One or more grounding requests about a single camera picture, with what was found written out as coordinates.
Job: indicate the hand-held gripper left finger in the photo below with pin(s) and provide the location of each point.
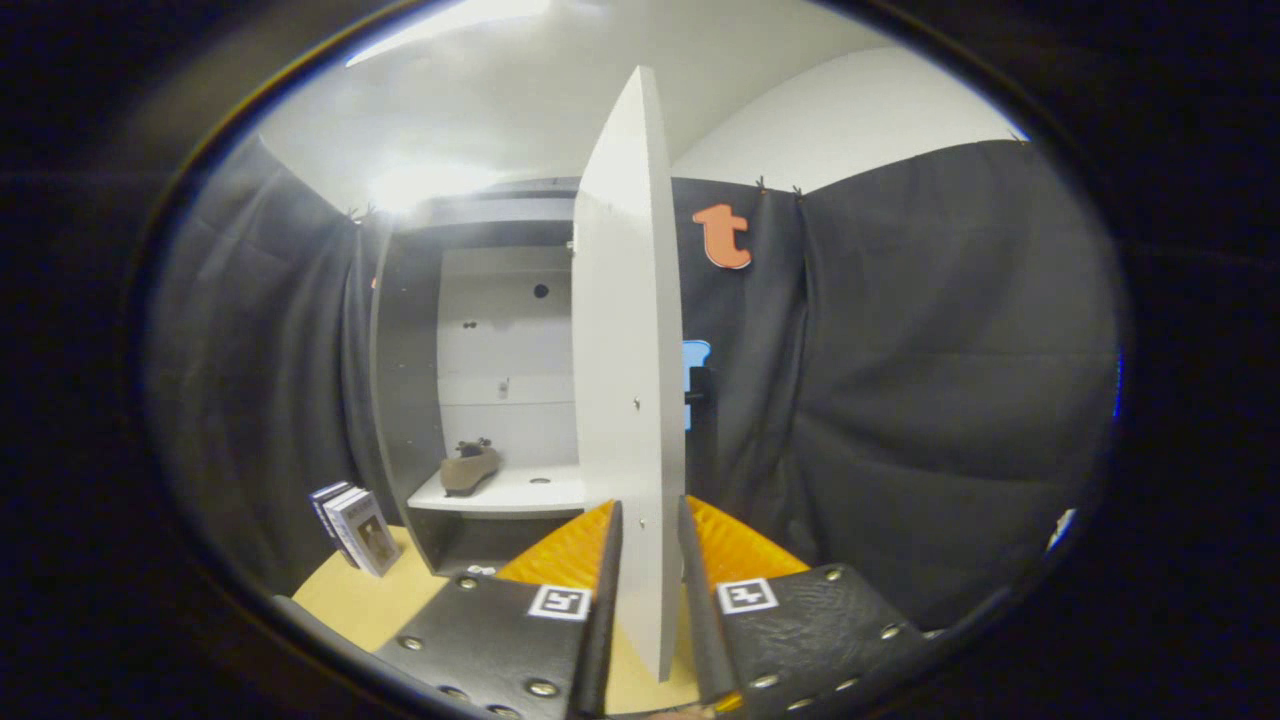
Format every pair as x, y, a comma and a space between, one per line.
598, 620

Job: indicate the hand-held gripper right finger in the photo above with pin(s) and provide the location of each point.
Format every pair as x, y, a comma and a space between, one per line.
700, 620

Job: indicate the brown fuzzy shoe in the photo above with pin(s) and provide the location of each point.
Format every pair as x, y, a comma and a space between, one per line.
468, 470

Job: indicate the white shoe cabinet door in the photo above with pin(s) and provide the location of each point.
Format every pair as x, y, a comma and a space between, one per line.
625, 350

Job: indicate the grey shoe cabinet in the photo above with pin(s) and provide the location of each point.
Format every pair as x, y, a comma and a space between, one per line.
410, 400

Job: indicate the dark striped book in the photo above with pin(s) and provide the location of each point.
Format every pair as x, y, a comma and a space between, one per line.
328, 497

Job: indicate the black backdrop cloth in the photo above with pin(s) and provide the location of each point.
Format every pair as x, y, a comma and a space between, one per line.
900, 400

